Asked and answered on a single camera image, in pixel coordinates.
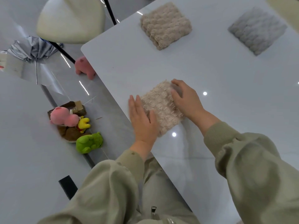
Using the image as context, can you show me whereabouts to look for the person's right hand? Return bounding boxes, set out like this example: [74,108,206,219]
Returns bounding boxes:
[170,79,206,121]

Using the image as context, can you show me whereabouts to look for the tan fluffy folded towel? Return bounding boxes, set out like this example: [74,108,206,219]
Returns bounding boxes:
[140,2,192,51]

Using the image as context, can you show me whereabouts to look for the person's left hand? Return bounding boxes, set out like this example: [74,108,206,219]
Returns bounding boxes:
[128,95,160,151]

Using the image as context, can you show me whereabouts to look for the person's right forearm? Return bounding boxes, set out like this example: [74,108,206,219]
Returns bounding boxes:
[190,109,299,224]

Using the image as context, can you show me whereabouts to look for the yellow plush toy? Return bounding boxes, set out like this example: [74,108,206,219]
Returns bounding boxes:
[78,116,91,133]

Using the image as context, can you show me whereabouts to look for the pink plush pig toy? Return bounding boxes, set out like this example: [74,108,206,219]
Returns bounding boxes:
[50,106,80,127]

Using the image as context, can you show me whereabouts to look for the brown plush toy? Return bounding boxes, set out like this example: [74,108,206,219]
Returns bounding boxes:
[48,101,92,143]

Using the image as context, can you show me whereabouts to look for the grey fluffy folded towel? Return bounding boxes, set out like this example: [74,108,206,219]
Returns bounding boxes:
[228,7,288,56]

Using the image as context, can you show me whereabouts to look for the green plush toy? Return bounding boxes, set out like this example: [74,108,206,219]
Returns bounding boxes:
[76,132,104,154]

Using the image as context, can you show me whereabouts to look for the cream fluffy towel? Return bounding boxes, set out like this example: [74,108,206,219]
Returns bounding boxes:
[140,80,185,137]

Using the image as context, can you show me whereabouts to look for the cream chair with black legs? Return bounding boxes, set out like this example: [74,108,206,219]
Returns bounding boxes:
[36,0,117,64]

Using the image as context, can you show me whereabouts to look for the small cardboard box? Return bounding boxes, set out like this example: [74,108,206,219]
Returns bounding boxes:
[72,101,85,114]

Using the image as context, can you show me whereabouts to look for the person's left forearm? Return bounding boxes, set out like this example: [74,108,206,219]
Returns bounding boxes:
[37,140,154,224]

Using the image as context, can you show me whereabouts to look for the silver folded umbrella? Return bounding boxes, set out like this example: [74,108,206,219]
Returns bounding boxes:
[7,36,64,85]

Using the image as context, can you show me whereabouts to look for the black flat block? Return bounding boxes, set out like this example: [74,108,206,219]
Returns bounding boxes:
[58,175,78,200]

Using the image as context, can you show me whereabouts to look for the olive green trousers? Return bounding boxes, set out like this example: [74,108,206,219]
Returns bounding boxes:
[137,156,202,224]

